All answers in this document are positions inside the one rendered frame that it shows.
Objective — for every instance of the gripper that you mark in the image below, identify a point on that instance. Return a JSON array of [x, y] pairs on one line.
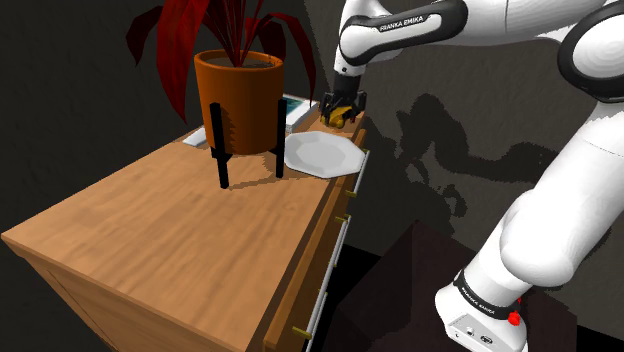
[[346, 88]]

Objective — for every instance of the yellow round object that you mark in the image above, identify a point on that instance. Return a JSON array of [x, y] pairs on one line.
[[338, 117]]

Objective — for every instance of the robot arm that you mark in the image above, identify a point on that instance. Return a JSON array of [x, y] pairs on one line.
[[560, 204]]

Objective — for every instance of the white book with blue cover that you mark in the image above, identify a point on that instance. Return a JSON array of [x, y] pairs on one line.
[[298, 109]]

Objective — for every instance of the white octagonal plate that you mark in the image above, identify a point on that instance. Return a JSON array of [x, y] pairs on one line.
[[324, 154]]

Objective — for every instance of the red plant in orange pot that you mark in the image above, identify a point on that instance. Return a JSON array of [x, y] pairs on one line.
[[242, 97]]

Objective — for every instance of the wooden chest of drawers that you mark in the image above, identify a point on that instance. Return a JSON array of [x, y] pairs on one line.
[[161, 234]]

